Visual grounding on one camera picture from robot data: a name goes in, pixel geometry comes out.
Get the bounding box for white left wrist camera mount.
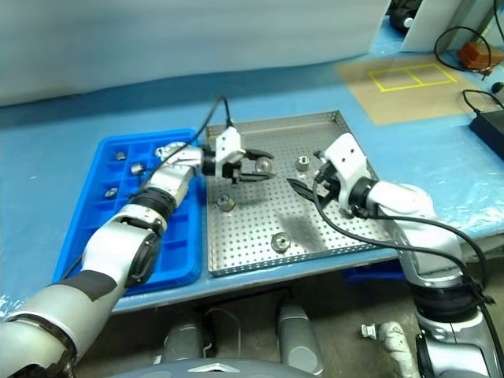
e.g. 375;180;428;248
214;125;247;179

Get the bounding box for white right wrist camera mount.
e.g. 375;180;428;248
321;133;373;208

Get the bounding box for white upright board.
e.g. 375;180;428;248
401;0;469;52

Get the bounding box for dark grey right robot leg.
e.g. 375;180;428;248
277;302;324;377

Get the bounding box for black adapter cable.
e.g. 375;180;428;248
461;89;504;116

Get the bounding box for thin floor wire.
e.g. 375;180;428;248
202;308;242;356

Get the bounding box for orange brown block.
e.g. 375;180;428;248
456;41;493;68

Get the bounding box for brown cardboard sheet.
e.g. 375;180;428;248
334;53;493;127

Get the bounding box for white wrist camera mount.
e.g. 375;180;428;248
214;125;247;179
321;133;373;208

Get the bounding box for grey robot torso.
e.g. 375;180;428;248
145;354;300;378

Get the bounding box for black looped cable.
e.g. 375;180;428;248
434;26;493;75

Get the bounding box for white speckled pipe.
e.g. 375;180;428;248
377;321;415;378

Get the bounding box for blue compartment tray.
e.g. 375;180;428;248
52;128;204;297

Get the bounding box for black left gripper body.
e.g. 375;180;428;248
222;151;253;186

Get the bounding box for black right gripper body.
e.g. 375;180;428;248
313;159;346;204

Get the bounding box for blue bin under table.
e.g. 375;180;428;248
342;259;406;283

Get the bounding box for perforated steel tray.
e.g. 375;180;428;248
204;109;395;279

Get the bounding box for black power adapter box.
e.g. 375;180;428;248
468;110;504;153

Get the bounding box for black round object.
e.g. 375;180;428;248
387;0;418;31

